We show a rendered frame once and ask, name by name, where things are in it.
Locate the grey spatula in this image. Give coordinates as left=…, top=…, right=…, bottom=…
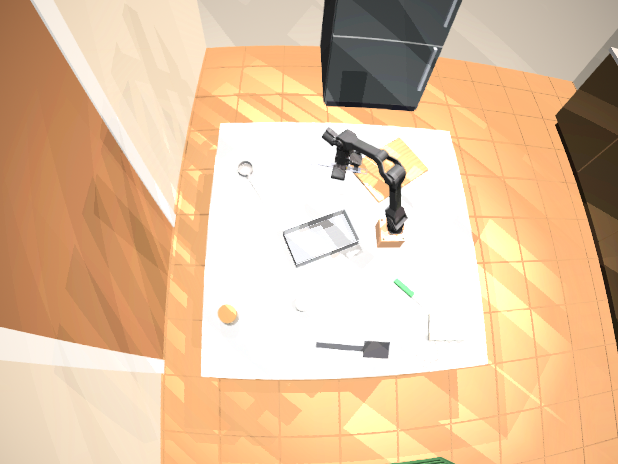
left=316, top=340, right=390, bottom=359

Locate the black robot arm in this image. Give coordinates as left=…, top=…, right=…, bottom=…
left=322, top=127, right=409, bottom=235

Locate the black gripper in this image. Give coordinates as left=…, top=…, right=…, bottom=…
left=331, top=153, right=349, bottom=182

